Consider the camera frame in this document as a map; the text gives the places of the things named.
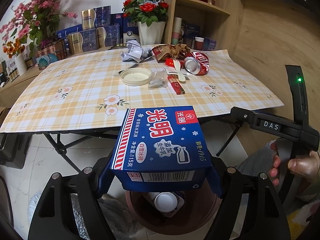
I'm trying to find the red and white cup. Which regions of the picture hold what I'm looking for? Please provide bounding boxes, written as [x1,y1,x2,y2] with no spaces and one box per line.
[195,37,204,50]

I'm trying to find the cream round plastic lid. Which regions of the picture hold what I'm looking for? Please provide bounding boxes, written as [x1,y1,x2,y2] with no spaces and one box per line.
[120,67,151,86]

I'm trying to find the black folding table frame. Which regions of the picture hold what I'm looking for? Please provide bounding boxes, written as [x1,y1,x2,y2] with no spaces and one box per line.
[43,116,247,170]

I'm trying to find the stack of paper cups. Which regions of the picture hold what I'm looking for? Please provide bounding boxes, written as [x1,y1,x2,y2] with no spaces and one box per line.
[171,17,182,45]

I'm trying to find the brown round trash bin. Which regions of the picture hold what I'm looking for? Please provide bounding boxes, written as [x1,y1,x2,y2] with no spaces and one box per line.
[126,181,221,235]

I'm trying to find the pink blossom flower arrangement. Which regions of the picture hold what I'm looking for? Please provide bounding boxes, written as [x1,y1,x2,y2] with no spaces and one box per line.
[1,0,78,59]

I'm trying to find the wooden shelf unit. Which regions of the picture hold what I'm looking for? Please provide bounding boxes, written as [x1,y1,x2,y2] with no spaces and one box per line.
[162,0,245,56]

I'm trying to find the white plastic fork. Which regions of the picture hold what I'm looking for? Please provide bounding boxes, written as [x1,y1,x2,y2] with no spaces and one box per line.
[173,60,186,82]

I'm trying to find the white printed paper packet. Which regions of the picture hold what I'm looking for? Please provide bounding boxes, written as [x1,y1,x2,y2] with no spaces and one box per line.
[164,66,189,77]

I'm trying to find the clear plastic wrapper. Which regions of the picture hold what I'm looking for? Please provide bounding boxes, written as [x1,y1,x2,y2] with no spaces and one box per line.
[148,70,168,89]

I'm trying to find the crushed red soda can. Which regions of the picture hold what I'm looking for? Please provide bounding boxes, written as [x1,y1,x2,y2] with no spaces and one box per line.
[184,51,209,75]

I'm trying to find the blue ice cream carton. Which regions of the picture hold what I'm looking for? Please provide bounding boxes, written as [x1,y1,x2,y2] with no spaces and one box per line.
[98,106,222,196]

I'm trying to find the red rose bouquet white vase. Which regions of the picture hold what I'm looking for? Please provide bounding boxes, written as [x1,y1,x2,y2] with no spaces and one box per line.
[123,0,169,45]

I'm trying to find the person's right hand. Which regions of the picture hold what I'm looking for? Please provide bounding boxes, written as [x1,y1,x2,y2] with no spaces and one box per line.
[268,141,320,186]

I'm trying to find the crumpled brown snack bag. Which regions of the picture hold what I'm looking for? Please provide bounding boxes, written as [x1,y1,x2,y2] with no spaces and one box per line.
[152,44,191,62]

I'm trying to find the orange plaid floral tablecloth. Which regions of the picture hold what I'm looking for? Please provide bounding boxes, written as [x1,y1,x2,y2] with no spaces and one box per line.
[1,50,282,133]

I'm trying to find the crumpled white paper ball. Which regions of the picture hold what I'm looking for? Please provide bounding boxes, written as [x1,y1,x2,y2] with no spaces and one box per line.
[121,40,152,63]

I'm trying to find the blue gold gift box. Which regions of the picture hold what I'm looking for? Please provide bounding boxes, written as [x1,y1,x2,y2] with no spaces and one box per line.
[81,5,111,30]
[97,25,120,48]
[67,29,99,54]

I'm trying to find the red cigarette box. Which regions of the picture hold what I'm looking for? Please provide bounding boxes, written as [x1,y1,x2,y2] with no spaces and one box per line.
[165,58,184,68]

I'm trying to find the white cup in bin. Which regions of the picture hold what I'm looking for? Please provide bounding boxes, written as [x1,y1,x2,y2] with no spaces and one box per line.
[154,192,178,213]

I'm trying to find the black plastic spoon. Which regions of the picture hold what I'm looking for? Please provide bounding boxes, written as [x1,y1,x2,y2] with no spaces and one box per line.
[118,63,139,75]

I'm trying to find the long red wrapper packet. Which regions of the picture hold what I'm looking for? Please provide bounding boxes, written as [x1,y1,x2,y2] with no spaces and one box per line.
[167,75,185,95]

